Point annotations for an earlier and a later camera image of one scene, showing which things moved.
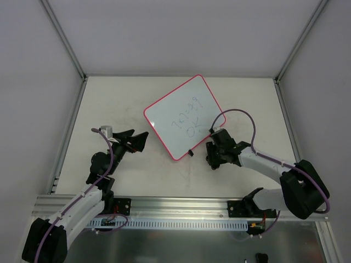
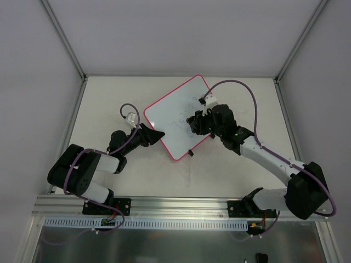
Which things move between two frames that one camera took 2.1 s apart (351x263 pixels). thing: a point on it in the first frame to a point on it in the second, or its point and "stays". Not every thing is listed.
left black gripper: (125, 141) to (144, 135)
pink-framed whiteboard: (185, 117) stays
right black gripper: (213, 152) to (199, 124)
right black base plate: (248, 209) stays
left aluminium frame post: (57, 27) stays
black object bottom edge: (261, 257) stays
